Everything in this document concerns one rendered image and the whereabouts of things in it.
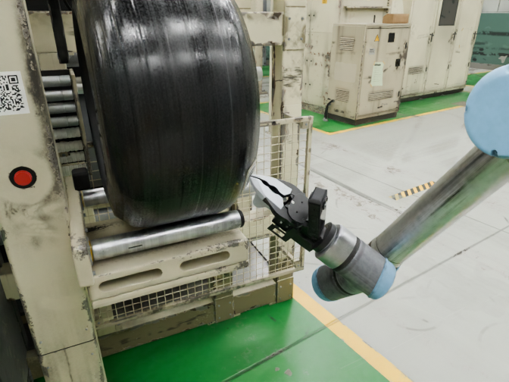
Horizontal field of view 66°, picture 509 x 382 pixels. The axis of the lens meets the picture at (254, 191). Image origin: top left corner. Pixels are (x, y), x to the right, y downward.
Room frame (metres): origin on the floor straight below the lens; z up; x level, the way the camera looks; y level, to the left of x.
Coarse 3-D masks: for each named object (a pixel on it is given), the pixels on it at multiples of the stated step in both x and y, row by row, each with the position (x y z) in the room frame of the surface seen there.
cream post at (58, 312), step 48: (0, 0) 0.72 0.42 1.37; (0, 48) 0.71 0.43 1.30; (0, 144) 0.69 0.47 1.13; (48, 144) 0.73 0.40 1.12; (0, 192) 0.68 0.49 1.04; (48, 192) 0.72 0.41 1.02; (48, 240) 0.71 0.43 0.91; (48, 288) 0.70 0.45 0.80; (48, 336) 0.69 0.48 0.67; (96, 336) 0.80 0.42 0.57
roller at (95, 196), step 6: (84, 192) 0.94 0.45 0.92; (90, 192) 0.95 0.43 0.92; (96, 192) 0.95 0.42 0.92; (102, 192) 0.95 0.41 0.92; (84, 198) 0.93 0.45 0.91; (90, 198) 0.94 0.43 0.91; (96, 198) 0.94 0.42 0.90; (102, 198) 0.95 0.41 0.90; (90, 204) 0.94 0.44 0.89; (96, 204) 0.94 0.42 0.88
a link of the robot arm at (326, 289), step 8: (320, 272) 0.79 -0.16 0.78; (328, 272) 0.76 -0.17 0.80; (312, 280) 0.80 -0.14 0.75; (320, 280) 0.77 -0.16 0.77; (328, 280) 0.75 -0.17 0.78; (336, 280) 0.72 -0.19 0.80; (320, 288) 0.76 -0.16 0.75; (328, 288) 0.74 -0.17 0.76; (336, 288) 0.72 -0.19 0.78; (320, 296) 0.77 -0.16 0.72; (328, 296) 0.75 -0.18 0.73; (336, 296) 0.74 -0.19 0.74; (344, 296) 0.73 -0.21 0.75
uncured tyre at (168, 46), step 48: (96, 0) 0.70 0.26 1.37; (144, 0) 0.71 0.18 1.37; (192, 0) 0.74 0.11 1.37; (96, 48) 0.66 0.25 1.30; (144, 48) 0.65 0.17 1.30; (192, 48) 0.69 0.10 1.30; (240, 48) 0.73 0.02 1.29; (96, 96) 0.65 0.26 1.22; (144, 96) 0.63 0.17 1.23; (192, 96) 0.66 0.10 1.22; (240, 96) 0.69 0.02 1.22; (96, 144) 0.98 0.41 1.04; (144, 144) 0.62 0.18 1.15; (192, 144) 0.65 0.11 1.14; (240, 144) 0.69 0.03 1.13; (144, 192) 0.64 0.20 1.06; (192, 192) 0.68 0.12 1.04; (240, 192) 0.75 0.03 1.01
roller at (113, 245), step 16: (176, 224) 0.77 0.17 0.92; (192, 224) 0.77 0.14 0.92; (208, 224) 0.78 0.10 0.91; (224, 224) 0.80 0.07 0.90; (240, 224) 0.81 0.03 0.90; (96, 240) 0.70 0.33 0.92; (112, 240) 0.70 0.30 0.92; (128, 240) 0.71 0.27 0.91; (144, 240) 0.72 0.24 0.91; (160, 240) 0.73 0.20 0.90; (176, 240) 0.75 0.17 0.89; (96, 256) 0.68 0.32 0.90; (112, 256) 0.69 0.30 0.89
